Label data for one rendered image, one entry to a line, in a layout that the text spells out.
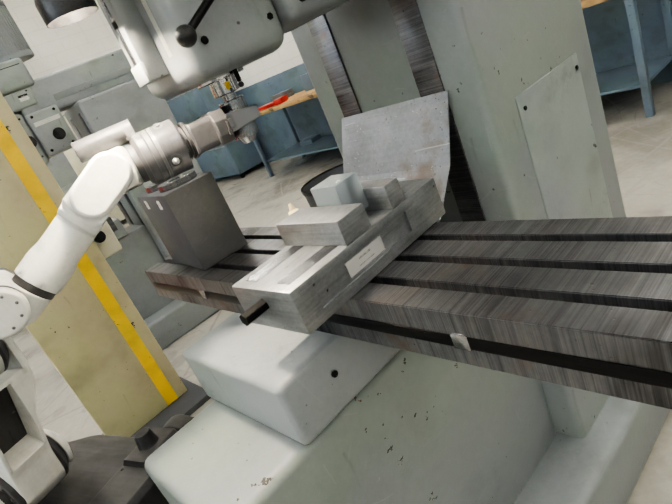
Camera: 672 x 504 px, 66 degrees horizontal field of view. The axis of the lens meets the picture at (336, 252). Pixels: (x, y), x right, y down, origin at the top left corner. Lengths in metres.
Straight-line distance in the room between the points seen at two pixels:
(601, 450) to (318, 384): 0.84
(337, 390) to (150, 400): 2.01
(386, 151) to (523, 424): 0.72
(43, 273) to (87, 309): 1.73
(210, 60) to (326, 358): 0.48
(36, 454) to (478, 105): 1.23
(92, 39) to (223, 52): 9.92
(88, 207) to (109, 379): 1.91
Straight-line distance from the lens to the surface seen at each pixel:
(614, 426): 1.53
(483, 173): 1.13
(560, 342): 0.58
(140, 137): 0.90
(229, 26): 0.86
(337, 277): 0.74
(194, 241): 1.17
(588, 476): 1.44
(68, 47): 10.58
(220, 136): 0.88
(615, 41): 5.10
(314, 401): 0.85
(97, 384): 2.71
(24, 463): 1.44
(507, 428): 1.32
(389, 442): 1.00
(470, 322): 0.63
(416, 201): 0.86
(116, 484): 1.43
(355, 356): 0.88
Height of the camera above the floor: 1.29
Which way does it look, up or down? 20 degrees down
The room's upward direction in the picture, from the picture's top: 24 degrees counter-clockwise
